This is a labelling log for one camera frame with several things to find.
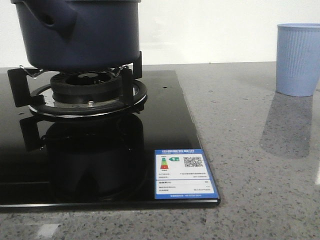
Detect blue energy label sticker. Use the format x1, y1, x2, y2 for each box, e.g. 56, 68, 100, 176
154, 149, 220, 201

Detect dark blue cooking pot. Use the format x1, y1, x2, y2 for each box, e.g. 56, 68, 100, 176
13, 0, 140, 72

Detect light blue ribbed cup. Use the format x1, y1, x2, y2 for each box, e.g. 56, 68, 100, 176
276, 23, 320, 97

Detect black pot support grate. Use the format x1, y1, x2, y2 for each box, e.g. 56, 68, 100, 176
7, 56, 148, 119

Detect black glass gas stove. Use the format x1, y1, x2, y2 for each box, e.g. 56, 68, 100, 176
0, 69, 222, 209

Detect black burner head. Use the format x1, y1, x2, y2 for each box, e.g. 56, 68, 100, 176
50, 72, 122, 104

